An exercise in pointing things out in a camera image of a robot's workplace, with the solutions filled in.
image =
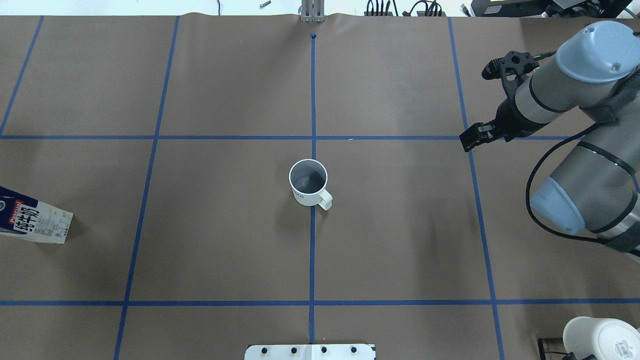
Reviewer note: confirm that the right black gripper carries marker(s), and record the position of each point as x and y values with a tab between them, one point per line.
509	121

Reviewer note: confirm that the white mug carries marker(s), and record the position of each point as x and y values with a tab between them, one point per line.
308	179

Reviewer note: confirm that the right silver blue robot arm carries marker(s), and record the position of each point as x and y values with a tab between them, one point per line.
578	189

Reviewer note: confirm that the white cup rear in rack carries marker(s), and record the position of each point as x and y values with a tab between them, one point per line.
600	338

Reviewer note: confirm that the milk carton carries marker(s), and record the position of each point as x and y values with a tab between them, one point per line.
27	218

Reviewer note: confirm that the black monitor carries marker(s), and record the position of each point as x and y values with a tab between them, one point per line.
508	8

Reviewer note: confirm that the black usb hub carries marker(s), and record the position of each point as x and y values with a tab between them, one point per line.
381	8

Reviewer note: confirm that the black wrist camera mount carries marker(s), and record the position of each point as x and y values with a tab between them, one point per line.
513	69

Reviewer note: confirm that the aluminium frame post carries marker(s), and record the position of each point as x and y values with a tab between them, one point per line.
312	11

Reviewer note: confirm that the black wire cup rack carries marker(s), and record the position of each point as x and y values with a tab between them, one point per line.
551	348

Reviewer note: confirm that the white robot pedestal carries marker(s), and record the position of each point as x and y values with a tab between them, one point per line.
337	351

